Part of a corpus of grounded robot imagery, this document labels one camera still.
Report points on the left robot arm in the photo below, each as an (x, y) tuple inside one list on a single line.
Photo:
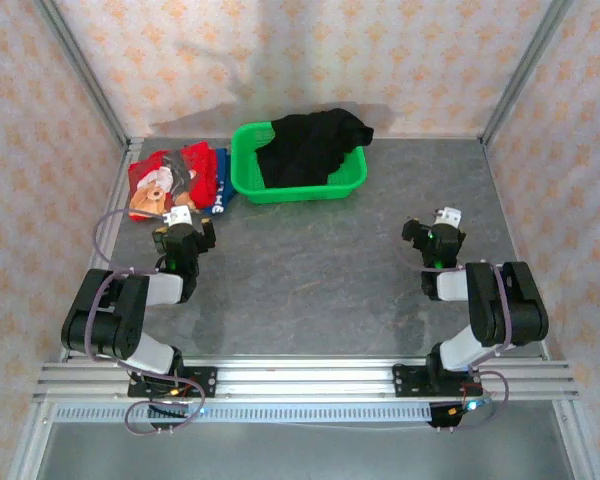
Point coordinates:
[(105, 320)]

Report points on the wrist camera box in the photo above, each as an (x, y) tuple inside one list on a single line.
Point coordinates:
[(178, 215), (450, 217)]

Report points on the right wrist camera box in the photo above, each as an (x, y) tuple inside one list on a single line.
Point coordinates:
[(450, 217)]

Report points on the aluminium crossbar rail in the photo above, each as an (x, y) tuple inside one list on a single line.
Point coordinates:
[(305, 382)]

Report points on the green plastic basket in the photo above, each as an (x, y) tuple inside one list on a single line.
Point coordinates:
[(300, 192)]

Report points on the aluminium frame post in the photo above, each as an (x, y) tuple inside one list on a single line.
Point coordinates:
[(87, 75), (522, 70)]

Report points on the black t-shirt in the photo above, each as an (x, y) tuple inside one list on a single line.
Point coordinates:
[(305, 150)]

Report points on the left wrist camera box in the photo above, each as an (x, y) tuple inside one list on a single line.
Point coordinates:
[(178, 215)]

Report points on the red bear print t-shirt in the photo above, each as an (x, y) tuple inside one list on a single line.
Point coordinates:
[(170, 180)]

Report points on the blue lettered t-shirt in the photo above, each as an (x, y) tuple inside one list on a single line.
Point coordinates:
[(222, 197)]

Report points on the aluminium side rail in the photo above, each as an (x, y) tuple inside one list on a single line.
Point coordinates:
[(505, 210), (111, 220)]

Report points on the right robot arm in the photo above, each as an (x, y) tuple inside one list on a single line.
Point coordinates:
[(510, 305)]

